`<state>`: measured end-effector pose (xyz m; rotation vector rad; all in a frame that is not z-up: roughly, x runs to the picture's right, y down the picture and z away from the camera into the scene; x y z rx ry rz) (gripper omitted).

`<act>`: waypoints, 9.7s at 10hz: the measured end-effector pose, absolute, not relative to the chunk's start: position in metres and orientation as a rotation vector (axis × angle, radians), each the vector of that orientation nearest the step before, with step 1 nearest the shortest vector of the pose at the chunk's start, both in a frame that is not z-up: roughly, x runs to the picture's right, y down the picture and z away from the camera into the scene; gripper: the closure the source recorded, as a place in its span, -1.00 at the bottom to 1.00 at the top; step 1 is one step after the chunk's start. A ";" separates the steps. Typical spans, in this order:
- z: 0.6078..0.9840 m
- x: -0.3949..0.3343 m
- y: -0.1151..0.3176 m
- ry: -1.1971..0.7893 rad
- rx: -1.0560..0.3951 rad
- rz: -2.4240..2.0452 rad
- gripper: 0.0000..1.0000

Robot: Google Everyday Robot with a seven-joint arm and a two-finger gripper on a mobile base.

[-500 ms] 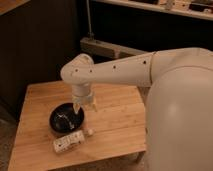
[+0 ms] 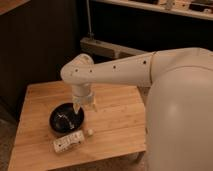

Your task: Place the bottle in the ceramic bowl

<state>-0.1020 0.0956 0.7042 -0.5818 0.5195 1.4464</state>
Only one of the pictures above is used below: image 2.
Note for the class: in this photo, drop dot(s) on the metal vertical pole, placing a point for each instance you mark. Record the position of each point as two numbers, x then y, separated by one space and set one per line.
90 32

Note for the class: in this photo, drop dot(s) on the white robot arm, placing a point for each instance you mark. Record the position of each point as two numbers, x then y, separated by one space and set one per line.
179 106

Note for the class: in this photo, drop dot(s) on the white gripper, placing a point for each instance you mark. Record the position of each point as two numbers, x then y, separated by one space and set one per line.
82 95

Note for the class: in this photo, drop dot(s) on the grey metal rail beam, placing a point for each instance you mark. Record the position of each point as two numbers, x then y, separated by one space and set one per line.
106 49

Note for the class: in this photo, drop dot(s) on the wooden side table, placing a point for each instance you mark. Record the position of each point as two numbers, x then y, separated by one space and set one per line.
118 122

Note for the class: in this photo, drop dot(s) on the black ceramic bowl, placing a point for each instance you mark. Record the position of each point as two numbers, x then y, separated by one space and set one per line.
63 119

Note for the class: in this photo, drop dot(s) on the wooden shelf with items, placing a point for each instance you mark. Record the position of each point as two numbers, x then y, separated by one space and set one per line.
200 9

